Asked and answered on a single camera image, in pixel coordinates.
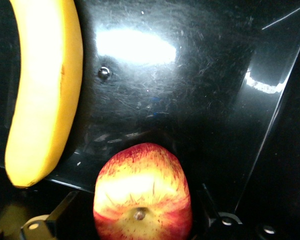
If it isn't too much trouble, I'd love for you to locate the black plastic tray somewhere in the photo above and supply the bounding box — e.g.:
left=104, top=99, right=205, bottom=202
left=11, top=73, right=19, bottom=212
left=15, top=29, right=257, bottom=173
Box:
left=0, top=0, right=300, bottom=240

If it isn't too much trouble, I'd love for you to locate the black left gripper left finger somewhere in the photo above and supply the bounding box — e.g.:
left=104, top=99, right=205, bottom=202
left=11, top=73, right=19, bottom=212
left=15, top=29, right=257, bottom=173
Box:
left=21, top=191, right=79, bottom=240

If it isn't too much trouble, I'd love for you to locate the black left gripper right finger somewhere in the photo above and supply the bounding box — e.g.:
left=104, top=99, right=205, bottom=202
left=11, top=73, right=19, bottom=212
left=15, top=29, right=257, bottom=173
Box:
left=197, top=183, right=276, bottom=240

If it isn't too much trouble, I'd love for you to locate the yellow banana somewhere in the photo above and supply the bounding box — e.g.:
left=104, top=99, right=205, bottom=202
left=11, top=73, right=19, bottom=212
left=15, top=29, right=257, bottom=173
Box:
left=4, top=0, right=85, bottom=189

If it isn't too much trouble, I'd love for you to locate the red yellow apple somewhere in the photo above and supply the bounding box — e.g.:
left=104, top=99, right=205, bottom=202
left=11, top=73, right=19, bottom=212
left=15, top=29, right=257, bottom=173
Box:
left=92, top=142, right=193, bottom=240

